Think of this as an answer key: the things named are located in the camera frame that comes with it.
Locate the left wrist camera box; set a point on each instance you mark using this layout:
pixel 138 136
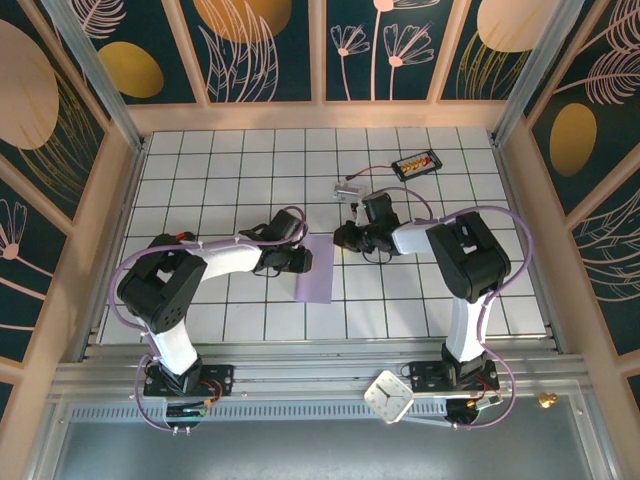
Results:
pixel 303 237

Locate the base controller board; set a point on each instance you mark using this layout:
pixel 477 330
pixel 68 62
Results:
pixel 185 411
pixel 470 407

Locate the aluminium table frame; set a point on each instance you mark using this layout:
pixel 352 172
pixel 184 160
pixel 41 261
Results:
pixel 310 370

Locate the left base controller board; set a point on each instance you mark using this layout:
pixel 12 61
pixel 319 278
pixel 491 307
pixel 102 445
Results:
pixel 185 411

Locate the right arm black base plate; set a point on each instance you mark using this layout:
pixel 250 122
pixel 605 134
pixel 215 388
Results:
pixel 425 375

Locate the purple paper sheet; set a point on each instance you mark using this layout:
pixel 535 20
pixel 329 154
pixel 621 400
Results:
pixel 320 285

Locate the white square clock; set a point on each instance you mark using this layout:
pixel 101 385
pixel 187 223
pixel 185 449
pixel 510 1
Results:
pixel 389 396

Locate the right base controller board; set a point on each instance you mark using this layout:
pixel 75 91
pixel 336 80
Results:
pixel 470 407

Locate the black board with yellow connectors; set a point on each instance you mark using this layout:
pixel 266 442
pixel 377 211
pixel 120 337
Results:
pixel 416 166

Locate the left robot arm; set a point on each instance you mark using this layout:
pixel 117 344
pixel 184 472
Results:
pixel 160 295

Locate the aluminium corner post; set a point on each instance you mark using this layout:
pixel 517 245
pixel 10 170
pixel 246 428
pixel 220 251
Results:
pixel 90 65
pixel 540 65

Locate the clear plastic metal part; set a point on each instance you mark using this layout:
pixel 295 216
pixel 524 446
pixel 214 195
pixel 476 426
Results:
pixel 347 190

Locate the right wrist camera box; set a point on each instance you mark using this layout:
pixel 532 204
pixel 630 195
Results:
pixel 358 212

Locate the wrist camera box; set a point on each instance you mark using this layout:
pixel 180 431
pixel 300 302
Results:
pixel 303 237
pixel 358 212

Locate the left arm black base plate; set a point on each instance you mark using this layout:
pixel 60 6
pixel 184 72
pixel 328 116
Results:
pixel 220 380

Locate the brass knob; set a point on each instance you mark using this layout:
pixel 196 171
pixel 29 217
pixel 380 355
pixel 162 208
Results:
pixel 547 400

